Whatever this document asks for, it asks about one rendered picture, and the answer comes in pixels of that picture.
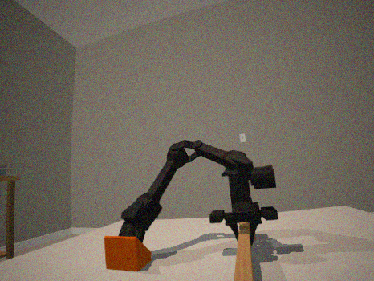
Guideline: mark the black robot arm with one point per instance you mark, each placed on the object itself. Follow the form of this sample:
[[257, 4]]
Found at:
[[239, 169]]

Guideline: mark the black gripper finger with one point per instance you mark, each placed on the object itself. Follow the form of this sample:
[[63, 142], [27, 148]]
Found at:
[[234, 227], [253, 226]]

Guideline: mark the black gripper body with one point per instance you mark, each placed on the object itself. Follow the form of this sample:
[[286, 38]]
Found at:
[[216, 216]]

